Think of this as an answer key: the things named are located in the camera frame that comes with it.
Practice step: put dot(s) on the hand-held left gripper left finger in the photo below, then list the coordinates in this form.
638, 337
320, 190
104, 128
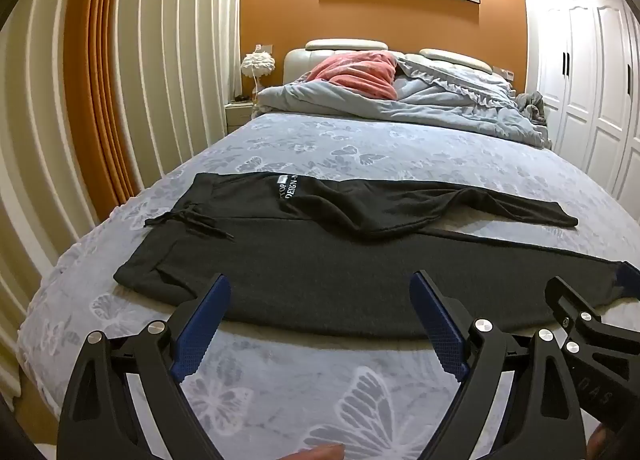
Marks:
200, 335

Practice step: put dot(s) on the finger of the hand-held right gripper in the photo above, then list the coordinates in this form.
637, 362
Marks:
565, 297
629, 277

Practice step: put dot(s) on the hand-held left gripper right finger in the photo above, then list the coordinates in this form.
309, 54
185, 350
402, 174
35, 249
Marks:
442, 335

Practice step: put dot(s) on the dark grey pants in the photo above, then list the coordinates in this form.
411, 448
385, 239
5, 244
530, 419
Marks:
310, 270

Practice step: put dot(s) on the person's right hand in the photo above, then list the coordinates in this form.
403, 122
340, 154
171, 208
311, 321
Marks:
599, 446

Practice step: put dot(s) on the person's left hand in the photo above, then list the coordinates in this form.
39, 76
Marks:
320, 453

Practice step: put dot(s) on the grey clothing pile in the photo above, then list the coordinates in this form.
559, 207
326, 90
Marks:
534, 105

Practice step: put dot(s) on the white wardrobe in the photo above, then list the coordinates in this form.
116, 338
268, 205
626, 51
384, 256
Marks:
585, 80

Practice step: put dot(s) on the bed with grey butterfly sheet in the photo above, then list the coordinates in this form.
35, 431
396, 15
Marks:
350, 155

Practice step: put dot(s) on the white nightstand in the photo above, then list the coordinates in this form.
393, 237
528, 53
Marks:
239, 115

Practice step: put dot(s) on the grey ruffled duvet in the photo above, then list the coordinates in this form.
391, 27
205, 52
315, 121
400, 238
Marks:
440, 105

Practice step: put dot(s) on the white pleated curtain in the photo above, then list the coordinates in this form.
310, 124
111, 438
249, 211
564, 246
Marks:
40, 165
180, 50

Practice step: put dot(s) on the white feather table lamp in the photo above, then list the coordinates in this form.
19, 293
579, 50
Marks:
257, 64

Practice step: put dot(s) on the pink blanket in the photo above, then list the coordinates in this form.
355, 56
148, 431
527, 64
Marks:
352, 73

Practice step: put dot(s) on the orange curtain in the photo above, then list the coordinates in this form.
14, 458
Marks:
100, 65

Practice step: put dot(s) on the white padded headboard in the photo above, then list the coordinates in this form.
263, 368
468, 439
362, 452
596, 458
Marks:
345, 44

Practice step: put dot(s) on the wall switch panel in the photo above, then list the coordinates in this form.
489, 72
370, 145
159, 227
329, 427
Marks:
263, 48

